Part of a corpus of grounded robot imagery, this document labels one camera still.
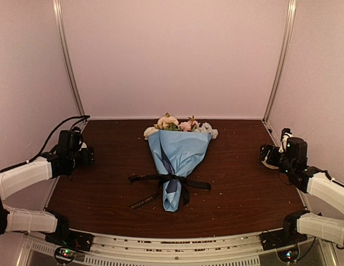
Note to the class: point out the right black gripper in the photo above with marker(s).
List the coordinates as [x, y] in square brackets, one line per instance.
[264, 153]

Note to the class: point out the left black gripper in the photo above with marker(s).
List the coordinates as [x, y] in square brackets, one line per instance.
[86, 159]

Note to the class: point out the light blue flower stem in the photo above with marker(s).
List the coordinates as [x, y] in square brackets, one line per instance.
[208, 129]

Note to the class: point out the black ribbon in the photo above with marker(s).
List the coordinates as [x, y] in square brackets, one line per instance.
[173, 188]

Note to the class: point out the large pink peony stem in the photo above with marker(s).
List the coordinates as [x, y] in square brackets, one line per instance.
[189, 126]

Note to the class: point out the white rose stem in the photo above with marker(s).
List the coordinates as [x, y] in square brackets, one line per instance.
[166, 122]

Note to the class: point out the blue wrapping paper sheet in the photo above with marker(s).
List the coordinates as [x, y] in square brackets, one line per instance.
[176, 152]

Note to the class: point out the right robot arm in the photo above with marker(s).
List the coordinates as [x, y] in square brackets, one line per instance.
[291, 159]

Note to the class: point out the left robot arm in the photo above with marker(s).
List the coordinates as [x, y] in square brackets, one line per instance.
[69, 153]

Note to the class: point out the scalloped white dish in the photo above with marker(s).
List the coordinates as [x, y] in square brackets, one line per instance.
[269, 166]

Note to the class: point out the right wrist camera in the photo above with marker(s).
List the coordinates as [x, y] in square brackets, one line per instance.
[285, 134]

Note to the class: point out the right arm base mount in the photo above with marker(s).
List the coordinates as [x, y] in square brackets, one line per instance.
[284, 241]

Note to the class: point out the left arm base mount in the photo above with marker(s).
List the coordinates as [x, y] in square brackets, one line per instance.
[69, 246]

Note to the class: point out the aluminium front rail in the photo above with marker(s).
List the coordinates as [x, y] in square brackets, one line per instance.
[242, 249]

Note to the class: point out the right aluminium frame post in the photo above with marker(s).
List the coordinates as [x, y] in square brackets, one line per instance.
[285, 47]

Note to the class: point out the aluminium frame post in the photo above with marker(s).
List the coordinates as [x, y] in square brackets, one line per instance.
[285, 47]
[57, 9]

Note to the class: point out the left aluminium frame post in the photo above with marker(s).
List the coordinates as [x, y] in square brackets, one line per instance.
[57, 9]

